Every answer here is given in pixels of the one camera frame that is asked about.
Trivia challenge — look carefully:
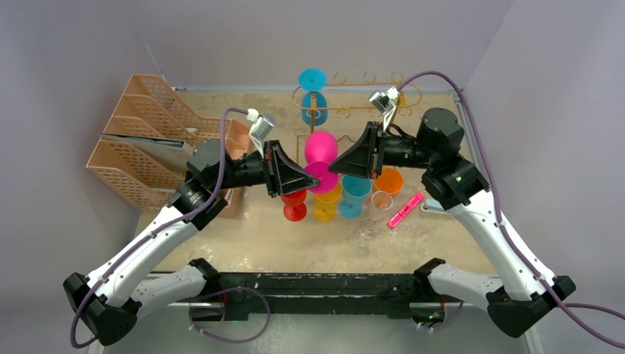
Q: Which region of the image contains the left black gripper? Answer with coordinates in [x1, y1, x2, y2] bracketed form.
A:
[213, 140, 319, 198]

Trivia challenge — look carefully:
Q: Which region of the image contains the blue wine glass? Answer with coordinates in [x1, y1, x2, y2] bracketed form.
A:
[298, 67, 328, 127]
[338, 175, 372, 219]

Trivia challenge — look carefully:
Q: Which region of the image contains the red wine glass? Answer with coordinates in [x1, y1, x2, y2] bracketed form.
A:
[280, 190, 307, 222]

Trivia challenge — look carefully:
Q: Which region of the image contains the orange wine glass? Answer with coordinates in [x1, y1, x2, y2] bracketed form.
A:
[371, 167, 404, 209]

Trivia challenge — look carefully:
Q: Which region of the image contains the magenta wine glass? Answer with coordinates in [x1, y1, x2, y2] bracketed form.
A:
[304, 131, 339, 194]

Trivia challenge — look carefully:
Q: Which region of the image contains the clear wine glass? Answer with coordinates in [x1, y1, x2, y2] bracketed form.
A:
[358, 190, 394, 239]

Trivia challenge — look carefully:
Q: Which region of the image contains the yellow wine glass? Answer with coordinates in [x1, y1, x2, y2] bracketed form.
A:
[312, 183, 343, 223]

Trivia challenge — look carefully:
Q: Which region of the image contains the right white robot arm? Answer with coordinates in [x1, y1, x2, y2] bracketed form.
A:
[330, 108, 576, 338]

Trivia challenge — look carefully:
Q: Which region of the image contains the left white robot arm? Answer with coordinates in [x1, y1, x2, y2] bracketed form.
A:
[63, 139, 319, 346]

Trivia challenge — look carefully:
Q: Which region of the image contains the pink highlighter marker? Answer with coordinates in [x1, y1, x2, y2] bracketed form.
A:
[386, 192, 425, 229]

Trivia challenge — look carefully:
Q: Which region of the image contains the light blue stapler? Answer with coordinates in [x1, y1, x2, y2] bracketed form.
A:
[420, 198, 447, 215]

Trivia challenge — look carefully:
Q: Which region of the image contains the grey folder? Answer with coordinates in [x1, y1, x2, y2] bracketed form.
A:
[99, 133, 193, 164]

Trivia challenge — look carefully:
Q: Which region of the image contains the peach plastic file organizer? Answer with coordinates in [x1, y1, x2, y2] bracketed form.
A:
[86, 74, 251, 212]

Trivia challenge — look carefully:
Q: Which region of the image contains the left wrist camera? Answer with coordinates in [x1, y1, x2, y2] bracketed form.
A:
[246, 108, 276, 156]

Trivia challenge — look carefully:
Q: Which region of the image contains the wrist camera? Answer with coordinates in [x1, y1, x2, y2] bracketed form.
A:
[246, 108, 276, 156]
[369, 86, 399, 132]

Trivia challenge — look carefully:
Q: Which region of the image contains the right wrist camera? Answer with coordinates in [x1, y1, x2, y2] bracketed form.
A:
[369, 86, 399, 132]

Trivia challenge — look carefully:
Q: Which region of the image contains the gold wire glass rack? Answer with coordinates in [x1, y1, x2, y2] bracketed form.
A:
[291, 72, 405, 162]

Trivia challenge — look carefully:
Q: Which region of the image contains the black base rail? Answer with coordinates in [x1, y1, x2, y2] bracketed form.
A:
[189, 272, 459, 322]

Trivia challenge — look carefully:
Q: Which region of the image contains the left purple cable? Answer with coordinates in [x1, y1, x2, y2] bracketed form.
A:
[69, 107, 272, 350]

